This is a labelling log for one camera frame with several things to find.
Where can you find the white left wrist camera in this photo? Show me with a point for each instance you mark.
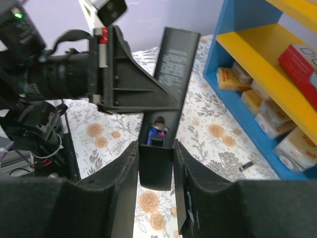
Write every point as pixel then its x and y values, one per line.
pixel 99 13

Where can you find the black grey battery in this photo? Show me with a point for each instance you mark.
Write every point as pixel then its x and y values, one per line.
pixel 246 166

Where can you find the white orange soap box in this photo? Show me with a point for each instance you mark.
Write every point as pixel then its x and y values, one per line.
pixel 273 121

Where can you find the black tv remote control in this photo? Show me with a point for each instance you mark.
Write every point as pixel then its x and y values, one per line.
pixel 173 71

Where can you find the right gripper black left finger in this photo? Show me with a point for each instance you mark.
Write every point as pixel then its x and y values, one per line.
pixel 99 206

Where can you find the red box on shelf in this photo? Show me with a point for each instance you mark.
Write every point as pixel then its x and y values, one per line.
pixel 300 63

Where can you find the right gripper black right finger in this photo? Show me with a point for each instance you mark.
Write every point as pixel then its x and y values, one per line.
pixel 209 206

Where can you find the yellow orange box on shelf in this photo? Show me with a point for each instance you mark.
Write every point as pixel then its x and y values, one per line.
pixel 227 80

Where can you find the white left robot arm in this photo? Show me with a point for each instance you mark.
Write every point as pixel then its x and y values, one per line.
pixel 29 127

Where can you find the blue and yellow shelf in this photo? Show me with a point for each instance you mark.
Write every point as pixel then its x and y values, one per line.
pixel 248 32

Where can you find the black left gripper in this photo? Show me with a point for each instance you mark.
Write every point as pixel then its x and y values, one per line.
pixel 106 74

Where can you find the black remote battery cover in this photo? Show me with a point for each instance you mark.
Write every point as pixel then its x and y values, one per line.
pixel 155 165

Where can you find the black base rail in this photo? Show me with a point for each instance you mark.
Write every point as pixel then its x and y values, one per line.
pixel 70 153

